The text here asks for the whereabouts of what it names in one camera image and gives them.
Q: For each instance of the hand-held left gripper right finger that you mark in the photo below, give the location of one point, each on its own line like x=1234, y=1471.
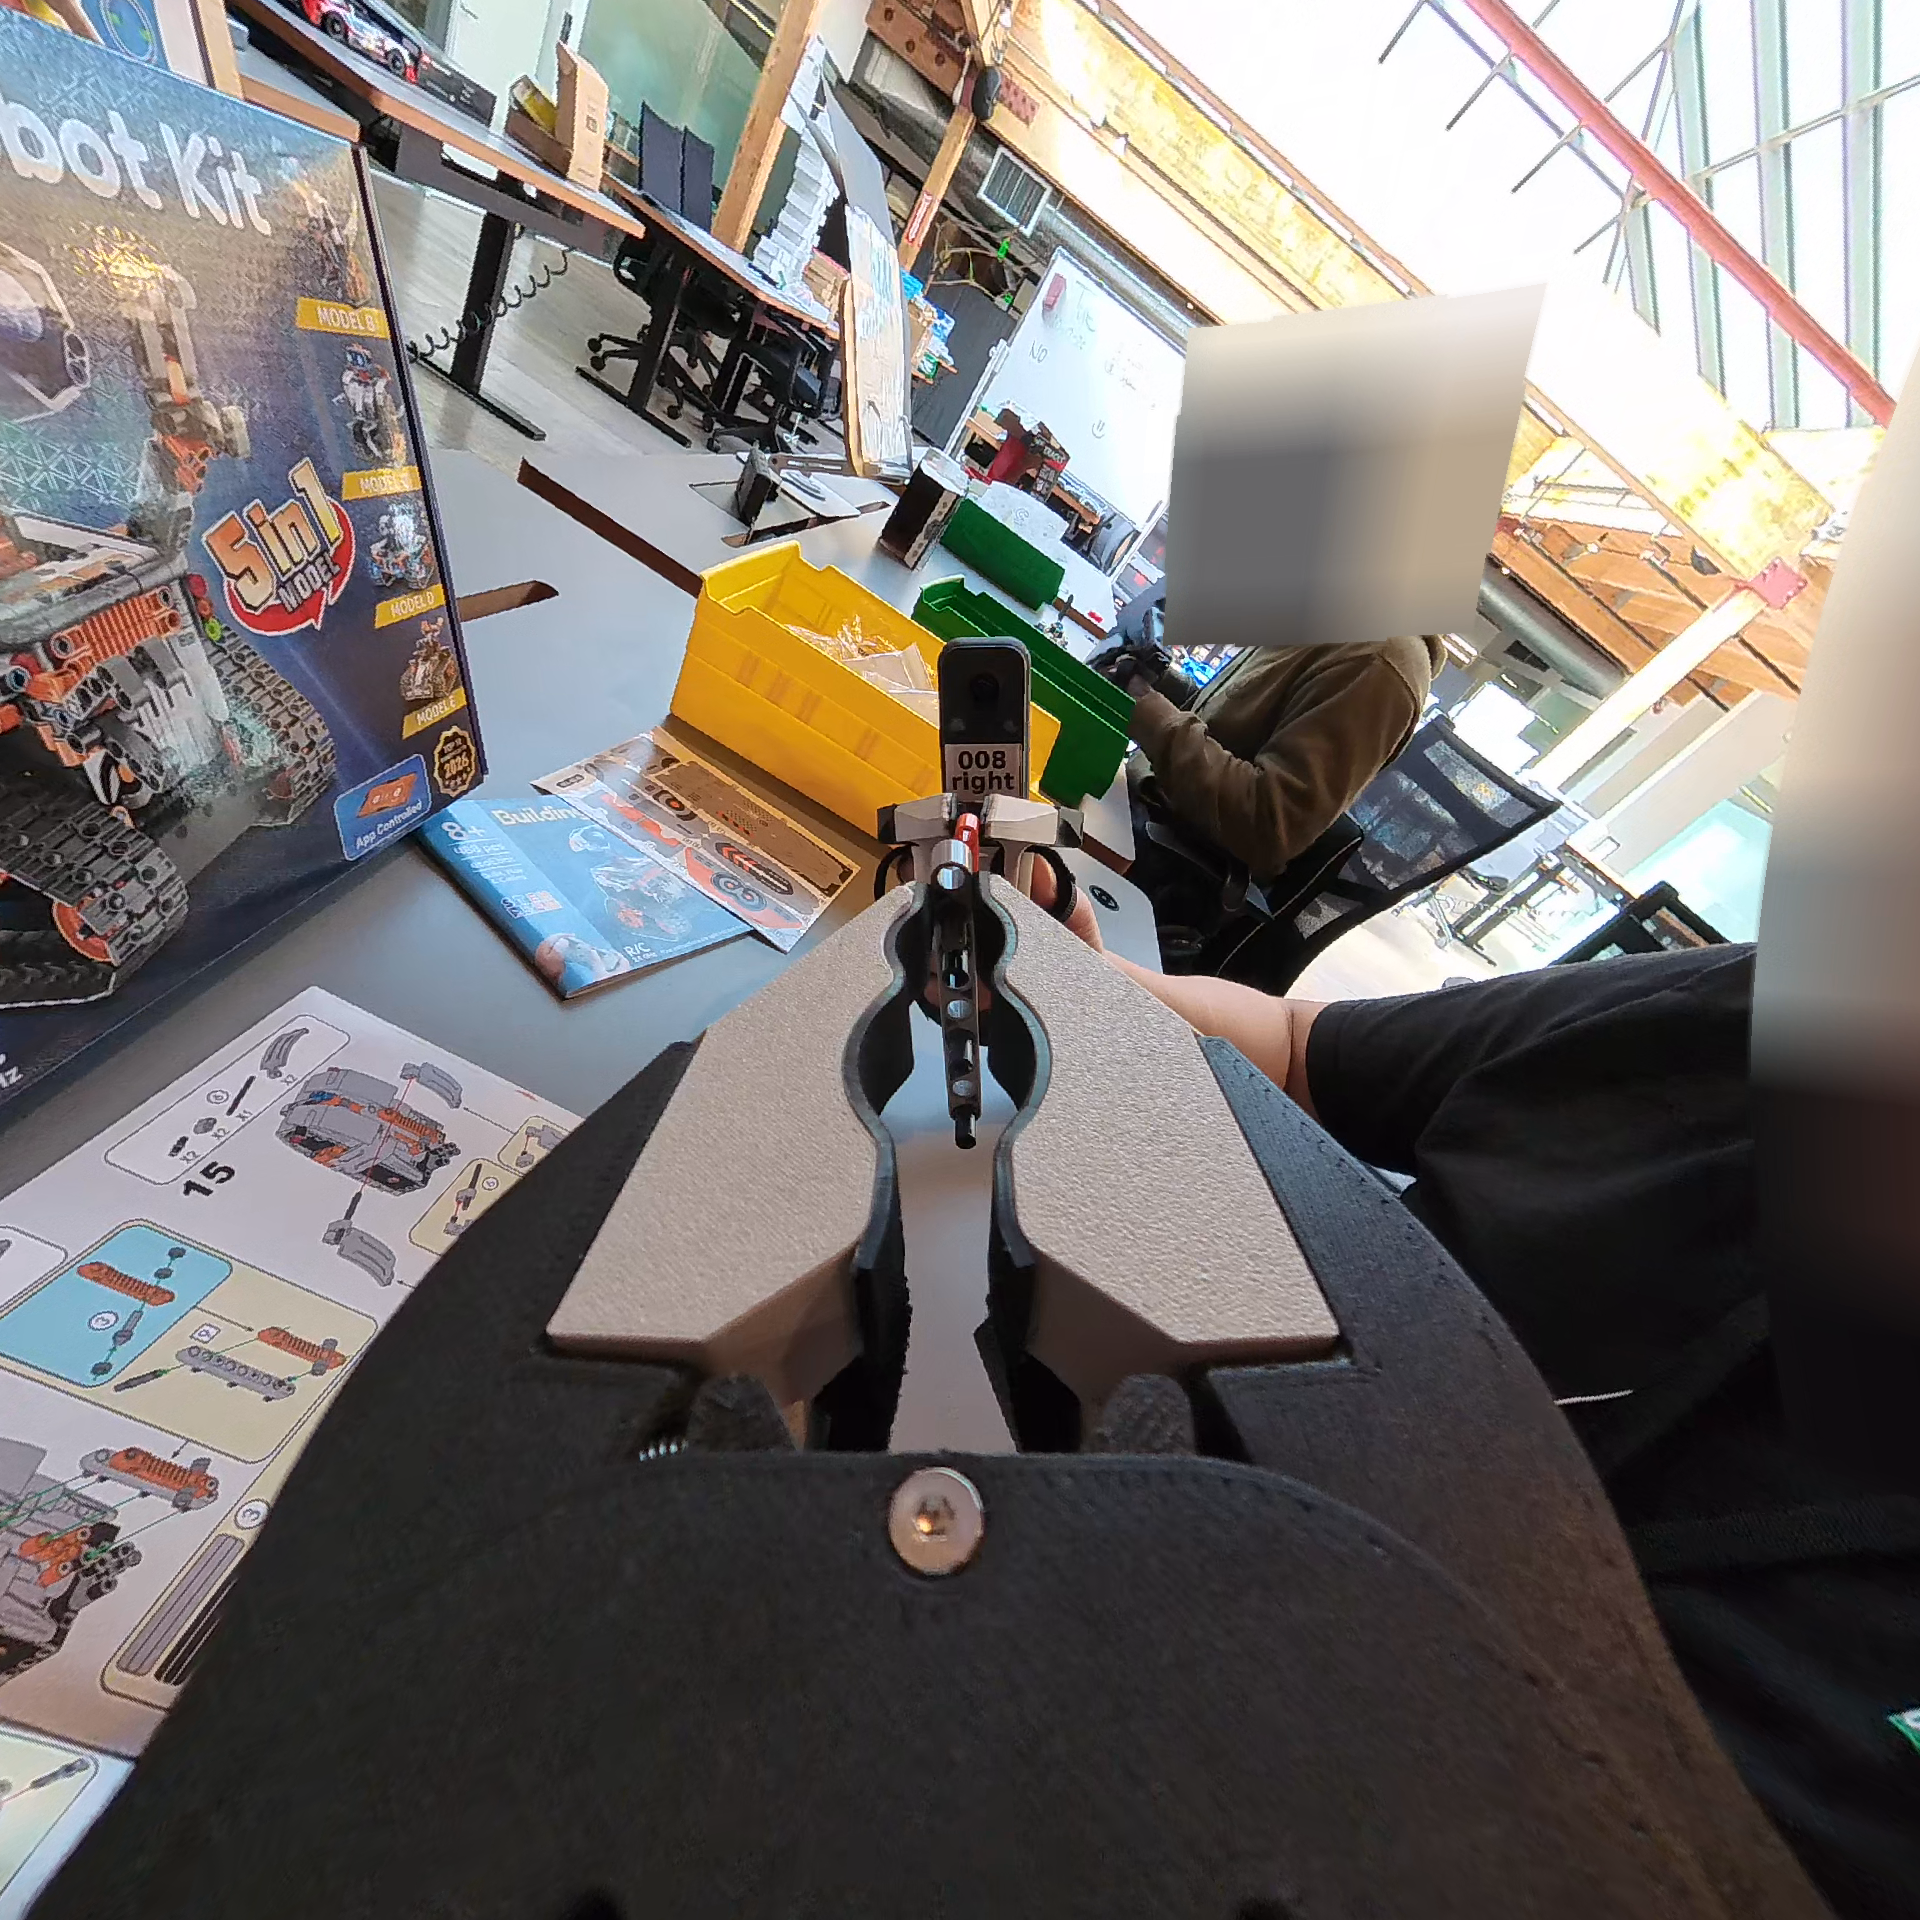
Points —
x=1154, y=1201

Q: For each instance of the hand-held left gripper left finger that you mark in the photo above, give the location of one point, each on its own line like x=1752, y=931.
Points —
x=721, y=1201

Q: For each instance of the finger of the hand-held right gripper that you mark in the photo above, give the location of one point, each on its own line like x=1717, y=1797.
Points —
x=1019, y=833
x=921, y=833

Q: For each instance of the grey bushing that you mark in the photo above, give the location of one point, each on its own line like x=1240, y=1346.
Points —
x=951, y=867

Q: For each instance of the orange toothed rack piece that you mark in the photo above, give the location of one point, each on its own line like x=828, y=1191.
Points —
x=969, y=833

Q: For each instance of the grey desk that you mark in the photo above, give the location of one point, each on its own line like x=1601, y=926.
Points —
x=645, y=511
x=645, y=1005

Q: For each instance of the person's right hand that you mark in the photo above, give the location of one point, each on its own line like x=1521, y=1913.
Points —
x=1088, y=926

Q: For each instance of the long green plastic bin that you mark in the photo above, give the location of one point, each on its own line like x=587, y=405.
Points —
x=1080, y=722

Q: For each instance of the clear plastic bags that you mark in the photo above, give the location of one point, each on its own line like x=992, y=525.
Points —
x=868, y=652

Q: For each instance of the yellow plastic bin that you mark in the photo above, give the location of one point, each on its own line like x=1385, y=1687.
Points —
x=779, y=706

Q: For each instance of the short green plastic bin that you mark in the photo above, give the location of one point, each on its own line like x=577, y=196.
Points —
x=1003, y=556

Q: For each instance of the sticker sheet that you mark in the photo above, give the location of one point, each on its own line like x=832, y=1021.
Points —
x=721, y=841

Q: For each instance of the dark cube box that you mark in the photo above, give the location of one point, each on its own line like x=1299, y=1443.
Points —
x=921, y=511

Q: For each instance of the black desktop stand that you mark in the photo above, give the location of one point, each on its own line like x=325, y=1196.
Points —
x=779, y=503

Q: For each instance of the blue manual booklet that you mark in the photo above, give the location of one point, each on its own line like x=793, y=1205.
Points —
x=569, y=902

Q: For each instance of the whiteboard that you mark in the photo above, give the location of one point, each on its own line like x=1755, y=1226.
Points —
x=1095, y=377

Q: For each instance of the upright cardboard board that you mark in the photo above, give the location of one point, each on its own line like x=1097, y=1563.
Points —
x=879, y=346

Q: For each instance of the black mesh office chair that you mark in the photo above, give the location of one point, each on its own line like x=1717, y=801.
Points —
x=1425, y=841

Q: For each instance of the open instruction booklet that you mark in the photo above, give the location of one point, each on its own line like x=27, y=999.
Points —
x=225, y=1350

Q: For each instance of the wooden table with black legs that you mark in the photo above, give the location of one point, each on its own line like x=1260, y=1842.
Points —
x=721, y=265
x=480, y=149

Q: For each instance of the blue robot kit box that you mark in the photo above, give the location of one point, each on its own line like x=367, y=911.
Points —
x=225, y=676

